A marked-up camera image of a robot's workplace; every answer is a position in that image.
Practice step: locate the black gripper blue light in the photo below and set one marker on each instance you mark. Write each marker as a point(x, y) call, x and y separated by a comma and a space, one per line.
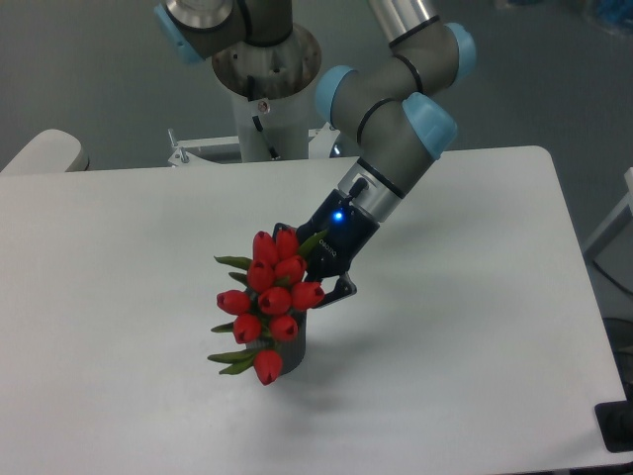
point(348, 230)

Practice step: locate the white side table frame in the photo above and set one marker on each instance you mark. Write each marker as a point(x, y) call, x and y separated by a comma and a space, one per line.
point(607, 231)

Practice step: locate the white pedestal base frame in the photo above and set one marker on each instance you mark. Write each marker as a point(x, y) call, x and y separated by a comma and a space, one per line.
point(316, 141)

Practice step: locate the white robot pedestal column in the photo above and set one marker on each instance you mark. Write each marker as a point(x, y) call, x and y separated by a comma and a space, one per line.
point(271, 93)

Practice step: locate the dark grey ribbed vase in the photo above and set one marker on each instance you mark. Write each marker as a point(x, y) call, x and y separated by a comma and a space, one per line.
point(280, 345)

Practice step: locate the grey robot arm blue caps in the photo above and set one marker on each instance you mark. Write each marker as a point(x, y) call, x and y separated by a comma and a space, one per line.
point(389, 113)

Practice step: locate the red tulip bouquet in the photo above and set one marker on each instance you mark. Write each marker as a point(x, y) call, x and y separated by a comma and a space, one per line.
point(275, 282)

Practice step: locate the white chair armrest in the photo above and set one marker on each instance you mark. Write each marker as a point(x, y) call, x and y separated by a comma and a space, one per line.
point(51, 151)

